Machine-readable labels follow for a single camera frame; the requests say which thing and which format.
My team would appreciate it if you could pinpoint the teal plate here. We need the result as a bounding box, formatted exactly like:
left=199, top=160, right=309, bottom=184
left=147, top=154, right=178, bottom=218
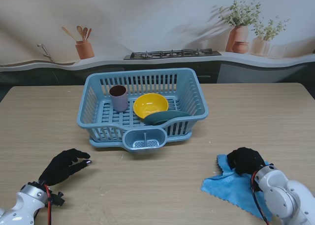
left=143, top=111, right=191, bottom=127

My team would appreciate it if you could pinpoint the blue cutlery holder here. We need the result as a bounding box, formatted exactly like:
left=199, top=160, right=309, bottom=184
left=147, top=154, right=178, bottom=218
left=123, top=128, right=167, bottom=154

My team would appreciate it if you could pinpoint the light blue dish rack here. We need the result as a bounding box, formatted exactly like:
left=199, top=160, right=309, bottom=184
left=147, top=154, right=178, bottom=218
left=88, top=131, right=192, bottom=150

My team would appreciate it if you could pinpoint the yellow bowl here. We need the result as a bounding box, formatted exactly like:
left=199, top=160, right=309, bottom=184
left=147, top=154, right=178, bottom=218
left=133, top=93, right=169, bottom=121

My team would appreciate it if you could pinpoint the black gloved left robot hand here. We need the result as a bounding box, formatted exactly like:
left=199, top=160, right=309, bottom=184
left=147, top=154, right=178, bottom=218
left=38, top=148, right=93, bottom=187

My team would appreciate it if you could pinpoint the printed kitchen backdrop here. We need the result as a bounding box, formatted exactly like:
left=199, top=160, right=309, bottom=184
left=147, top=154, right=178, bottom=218
left=0, top=0, right=315, bottom=87

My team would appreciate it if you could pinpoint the lilac plastic cup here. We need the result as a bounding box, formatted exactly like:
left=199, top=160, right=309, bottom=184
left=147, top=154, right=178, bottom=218
left=109, top=85, right=129, bottom=112

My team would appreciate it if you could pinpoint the blue microfibre cloth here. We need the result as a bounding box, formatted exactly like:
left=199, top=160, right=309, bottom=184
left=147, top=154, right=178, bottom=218
left=200, top=154, right=273, bottom=223

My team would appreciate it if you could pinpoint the red and black right arm cable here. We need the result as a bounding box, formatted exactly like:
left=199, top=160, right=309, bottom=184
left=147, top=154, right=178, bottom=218
left=250, top=173, right=271, bottom=225

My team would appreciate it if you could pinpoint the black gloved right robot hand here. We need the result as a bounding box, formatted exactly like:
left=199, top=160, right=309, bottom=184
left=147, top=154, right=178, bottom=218
left=226, top=147, right=266, bottom=176

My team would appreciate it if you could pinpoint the blue plastic dish rack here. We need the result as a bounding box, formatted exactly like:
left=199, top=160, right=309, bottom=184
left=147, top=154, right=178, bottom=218
left=77, top=67, right=209, bottom=154

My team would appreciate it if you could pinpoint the red and black left arm cable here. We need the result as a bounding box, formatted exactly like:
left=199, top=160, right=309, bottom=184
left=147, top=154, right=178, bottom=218
left=44, top=184, right=53, bottom=225

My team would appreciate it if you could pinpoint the red and black arm cable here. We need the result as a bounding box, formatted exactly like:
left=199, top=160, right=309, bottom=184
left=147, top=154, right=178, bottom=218
left=44, top=184, right=53, bottom=225
left=250, top=173, right=271, bottom=225

